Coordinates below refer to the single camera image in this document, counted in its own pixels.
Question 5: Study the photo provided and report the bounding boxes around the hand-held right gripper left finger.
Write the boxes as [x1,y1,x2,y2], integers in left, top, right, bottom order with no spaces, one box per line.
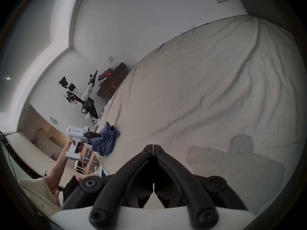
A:
[62,144,154,229]

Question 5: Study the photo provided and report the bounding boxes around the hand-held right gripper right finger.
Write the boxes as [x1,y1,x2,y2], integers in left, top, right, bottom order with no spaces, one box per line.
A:
[153,144,248,228]

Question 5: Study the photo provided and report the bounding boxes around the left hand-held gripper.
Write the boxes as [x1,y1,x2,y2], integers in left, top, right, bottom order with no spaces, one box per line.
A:
[65,126,100,160]

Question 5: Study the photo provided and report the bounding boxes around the dark blue shirt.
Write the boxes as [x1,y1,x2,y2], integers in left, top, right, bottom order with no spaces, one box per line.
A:
[91,121,120,157]

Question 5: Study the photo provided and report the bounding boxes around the person's left forearm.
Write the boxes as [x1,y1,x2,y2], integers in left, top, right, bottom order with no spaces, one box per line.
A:
[45,152,68,192]

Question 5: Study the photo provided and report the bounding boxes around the person's left hand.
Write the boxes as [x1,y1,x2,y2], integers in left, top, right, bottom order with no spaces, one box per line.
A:
[62,139,85,158]

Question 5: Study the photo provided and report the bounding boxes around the white and black robot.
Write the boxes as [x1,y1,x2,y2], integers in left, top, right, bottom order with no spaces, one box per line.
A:
[59,70,99,120]

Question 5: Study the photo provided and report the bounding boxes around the long white desk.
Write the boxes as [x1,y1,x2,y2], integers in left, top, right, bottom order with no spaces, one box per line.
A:
[4,131,81,178]

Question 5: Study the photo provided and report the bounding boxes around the person's legs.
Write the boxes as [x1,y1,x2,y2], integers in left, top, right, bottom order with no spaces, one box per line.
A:
[53,169,107,208]

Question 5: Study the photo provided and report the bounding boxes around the dark wooden table with clothes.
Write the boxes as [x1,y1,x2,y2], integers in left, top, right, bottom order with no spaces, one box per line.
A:
[96,62,129,97]

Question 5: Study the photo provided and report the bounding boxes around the person's body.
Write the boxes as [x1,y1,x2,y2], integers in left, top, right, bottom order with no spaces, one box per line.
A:
[18,177,63,218]

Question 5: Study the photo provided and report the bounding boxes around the bed with beige sheet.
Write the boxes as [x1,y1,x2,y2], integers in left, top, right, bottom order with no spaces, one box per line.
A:
[97,15,302,211]

